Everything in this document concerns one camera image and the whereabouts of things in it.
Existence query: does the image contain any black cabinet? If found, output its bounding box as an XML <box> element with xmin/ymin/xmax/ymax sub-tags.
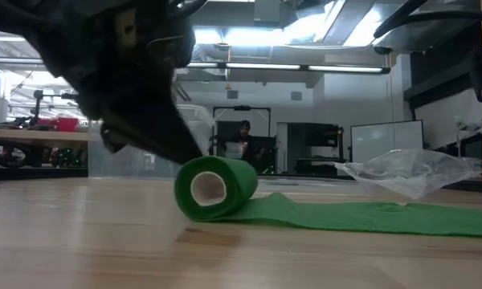
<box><xmin>285</xmin><ymin>121</ymin><xmax>346</xmax><ymax>177</ymax></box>

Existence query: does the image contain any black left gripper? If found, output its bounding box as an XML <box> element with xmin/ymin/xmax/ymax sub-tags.
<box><xmin>0</xmin><ymin>0</ymin><xmax>208</xmax><ymax>165</ymax></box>

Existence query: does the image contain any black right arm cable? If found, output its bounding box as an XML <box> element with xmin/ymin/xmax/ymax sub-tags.
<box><xmin>372</xmin><ymin>0</ymin><xmax>482</xmax><ymax>40</ymax></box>

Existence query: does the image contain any long ceiling light bar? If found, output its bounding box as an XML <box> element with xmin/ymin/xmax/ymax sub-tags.
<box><xmin>0</xmin><ymin>56</ymin><xmax>391</xmax><ymax>75</ymax></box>

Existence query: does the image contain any green elastic bandage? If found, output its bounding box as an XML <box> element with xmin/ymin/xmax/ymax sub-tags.
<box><xmin>174</xmin><ymin>155</ymin><xmax>482</xmax><ymax>238</ymax></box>

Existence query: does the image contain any black gantry frame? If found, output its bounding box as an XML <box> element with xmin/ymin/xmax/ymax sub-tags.
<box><xmin>211</xmin><ymin>105</ymin><xmax>272</xmax><ymax>174</ymax></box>

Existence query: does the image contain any white whiteboard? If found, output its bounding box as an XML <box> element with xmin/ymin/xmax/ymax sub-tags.
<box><xmin>349</xmin><ymin>120</ymin><xmax>425</xmax><ymax>165</ymax></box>

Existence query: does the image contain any wooden workbench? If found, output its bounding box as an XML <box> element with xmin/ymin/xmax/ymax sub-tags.
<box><xmin>0</xmin><ymin>128</ymin><xmax>101</xmax><ymax>150</ymax></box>

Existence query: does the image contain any black camera rig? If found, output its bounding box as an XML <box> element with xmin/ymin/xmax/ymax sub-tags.
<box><xmin>31</xmin><ymin>89</ymin><xmax>81</xmax><ymax>128</ymax></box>

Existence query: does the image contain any clear plastic bag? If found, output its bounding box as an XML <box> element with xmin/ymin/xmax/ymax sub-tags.
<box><xmin>333</xmin><ymin>149</ymin><xmax>482</xmax><ymax>201</ymax></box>

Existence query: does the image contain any person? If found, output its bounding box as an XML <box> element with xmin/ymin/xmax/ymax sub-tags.
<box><xmin>223</xmin><ymin>120</ymin><xmax>267</xmax><ymax>174</ymax></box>

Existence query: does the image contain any clear plastic container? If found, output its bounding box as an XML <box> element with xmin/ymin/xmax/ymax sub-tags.
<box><xmin>87</xmin><ymin>103</ymin><xmax>217</xmax><ymax>180</ymax></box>

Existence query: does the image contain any red plastic bin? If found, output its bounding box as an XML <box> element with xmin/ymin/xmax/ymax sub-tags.
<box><xmin>37</xmin><ymin>116</ymin><xmax>80</xmax><ymax>132</ymax></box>

